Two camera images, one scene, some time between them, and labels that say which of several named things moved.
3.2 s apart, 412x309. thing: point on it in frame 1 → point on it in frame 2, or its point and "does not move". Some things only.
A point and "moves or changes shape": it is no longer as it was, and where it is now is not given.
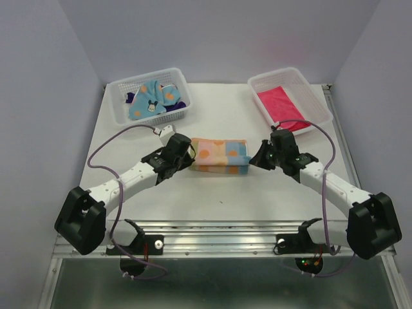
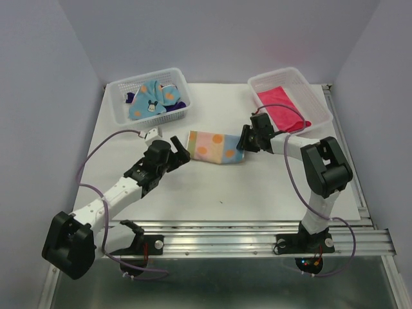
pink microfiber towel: (282, 108) does not move
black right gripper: (258, 159) → (243, 143)
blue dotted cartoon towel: (150, 98) does not move
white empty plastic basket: (299, 91) does not move
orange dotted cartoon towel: (220, 156) moves or changes shape
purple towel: (177, 105) does not move
